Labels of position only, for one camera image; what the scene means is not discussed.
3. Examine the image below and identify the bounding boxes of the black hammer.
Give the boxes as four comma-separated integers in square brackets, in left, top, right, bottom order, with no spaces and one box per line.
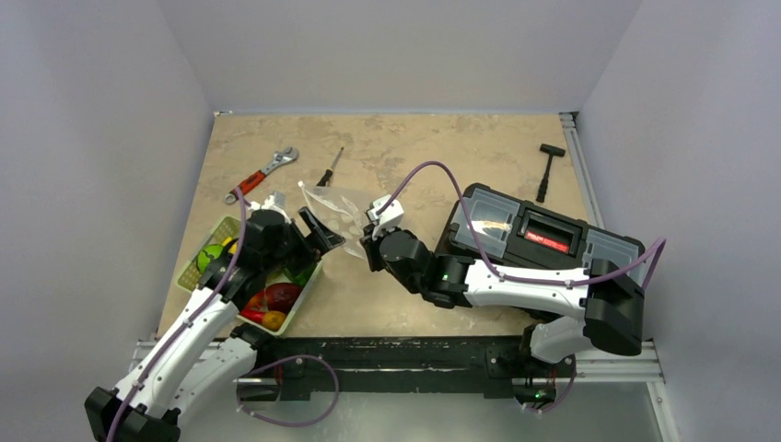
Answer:
[535,144,566,204]

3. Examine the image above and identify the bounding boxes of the red apple toy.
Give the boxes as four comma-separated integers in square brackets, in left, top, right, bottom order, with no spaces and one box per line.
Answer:
[244,291,264,311]

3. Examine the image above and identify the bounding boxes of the yellow black screwdriver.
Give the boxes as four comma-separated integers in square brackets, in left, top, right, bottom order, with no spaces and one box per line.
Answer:
[316,146,344,187]

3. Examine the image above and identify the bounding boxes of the orange small fruit toy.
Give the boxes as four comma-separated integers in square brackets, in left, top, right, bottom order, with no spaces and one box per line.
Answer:
[261,310,286,332]

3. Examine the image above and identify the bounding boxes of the green plastic basket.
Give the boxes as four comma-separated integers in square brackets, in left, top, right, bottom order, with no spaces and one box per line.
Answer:
[175,216,322,336]

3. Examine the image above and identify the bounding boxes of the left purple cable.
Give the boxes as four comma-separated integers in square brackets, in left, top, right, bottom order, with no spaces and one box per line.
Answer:
[104,187,251,442]

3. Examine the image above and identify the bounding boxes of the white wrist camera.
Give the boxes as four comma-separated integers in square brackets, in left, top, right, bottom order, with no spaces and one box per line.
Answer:
[250,191,291,223]
[366,194,404,239]

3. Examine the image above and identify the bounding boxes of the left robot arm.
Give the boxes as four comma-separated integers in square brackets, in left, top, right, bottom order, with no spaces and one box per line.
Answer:
[85,207,344,441]

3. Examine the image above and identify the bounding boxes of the green lime toy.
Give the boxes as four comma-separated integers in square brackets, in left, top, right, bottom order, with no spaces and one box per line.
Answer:
[195,244,224,274]

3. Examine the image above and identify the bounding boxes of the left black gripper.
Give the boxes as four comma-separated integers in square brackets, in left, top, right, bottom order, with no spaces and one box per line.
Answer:
[262,207,343,275]

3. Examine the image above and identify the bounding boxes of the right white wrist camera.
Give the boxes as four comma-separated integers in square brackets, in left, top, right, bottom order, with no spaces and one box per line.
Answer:
[366,194,404,239]

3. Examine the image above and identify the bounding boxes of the green bell pepper toy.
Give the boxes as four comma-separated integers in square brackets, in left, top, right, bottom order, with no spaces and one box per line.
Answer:
[288,263,319,286]

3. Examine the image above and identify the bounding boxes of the yellow banana toy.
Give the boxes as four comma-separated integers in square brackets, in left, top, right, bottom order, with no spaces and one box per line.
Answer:
[221,237,238,254]

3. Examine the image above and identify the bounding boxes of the clear zip top bag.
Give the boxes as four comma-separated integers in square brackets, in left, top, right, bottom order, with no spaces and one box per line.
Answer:
[297,180,375,261]

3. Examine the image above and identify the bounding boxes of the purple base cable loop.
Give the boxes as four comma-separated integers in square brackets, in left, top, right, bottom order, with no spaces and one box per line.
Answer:
[235,355,341,428]

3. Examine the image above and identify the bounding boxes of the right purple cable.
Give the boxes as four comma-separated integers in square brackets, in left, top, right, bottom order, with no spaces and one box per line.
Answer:
[375,160,668,291]

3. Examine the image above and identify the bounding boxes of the red chili pepper toy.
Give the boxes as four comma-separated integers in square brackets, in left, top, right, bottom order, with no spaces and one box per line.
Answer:
[239,308,266,324]

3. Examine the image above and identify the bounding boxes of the dark red fruit toy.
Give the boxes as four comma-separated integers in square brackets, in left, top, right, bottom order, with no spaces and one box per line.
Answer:
[262,282,303,314]

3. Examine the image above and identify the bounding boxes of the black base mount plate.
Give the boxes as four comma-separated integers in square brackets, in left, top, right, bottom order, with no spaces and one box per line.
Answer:
[238,336,572,405]

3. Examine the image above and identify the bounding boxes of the red handled adjustable wrench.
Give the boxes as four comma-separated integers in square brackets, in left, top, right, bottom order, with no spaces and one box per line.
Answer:
[238,146,299,196]

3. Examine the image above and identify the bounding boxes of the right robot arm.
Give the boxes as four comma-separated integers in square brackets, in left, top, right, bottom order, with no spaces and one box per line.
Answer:
[360,226,645,375]

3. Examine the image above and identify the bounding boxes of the black tool box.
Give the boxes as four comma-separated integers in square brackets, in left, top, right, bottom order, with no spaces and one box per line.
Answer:
[463,183,646,270]

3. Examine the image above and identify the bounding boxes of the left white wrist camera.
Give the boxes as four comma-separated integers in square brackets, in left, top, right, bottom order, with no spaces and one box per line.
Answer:
[250,191,291,223]

